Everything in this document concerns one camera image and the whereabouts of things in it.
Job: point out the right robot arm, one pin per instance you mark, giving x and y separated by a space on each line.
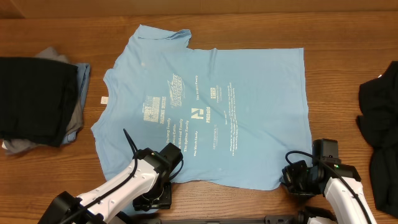
322 173

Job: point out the folded grey garment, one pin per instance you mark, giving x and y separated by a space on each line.
42 100

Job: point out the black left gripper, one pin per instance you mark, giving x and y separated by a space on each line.
166 202

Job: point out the light blue printed t-shirt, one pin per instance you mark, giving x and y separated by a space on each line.
234 114

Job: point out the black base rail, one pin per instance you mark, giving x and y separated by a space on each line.
269 219

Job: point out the black t-shirt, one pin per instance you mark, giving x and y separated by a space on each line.
378 126

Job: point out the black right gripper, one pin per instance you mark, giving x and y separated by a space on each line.
292 178

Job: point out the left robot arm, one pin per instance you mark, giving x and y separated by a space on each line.
144 184

